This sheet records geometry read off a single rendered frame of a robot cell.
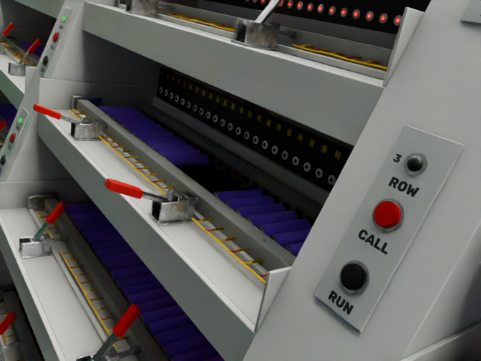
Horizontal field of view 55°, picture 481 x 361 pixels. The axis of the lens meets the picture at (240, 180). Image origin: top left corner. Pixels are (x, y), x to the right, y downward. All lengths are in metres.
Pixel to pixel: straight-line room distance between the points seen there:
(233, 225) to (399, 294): 0.20
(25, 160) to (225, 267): 0.53
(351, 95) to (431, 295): 0.15
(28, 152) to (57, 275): 0.25
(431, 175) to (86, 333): 0.45
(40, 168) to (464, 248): 0.74
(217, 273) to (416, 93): 0.21
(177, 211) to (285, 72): 0.18
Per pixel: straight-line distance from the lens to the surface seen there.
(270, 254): 0.40
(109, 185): 0.43
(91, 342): 0.59
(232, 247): 0.43
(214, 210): 0.46
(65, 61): 0.84
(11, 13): 1.53
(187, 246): 0.43
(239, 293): 0.38
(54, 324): 0.62
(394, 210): 0.28
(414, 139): 0.30
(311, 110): 0.36
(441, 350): 0.31
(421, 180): 0.29
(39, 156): 0.87
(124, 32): 0.67
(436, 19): 0.33
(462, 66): 0.31
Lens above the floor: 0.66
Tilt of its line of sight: 6 degrees down
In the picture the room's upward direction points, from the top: 26 degrees clockwise
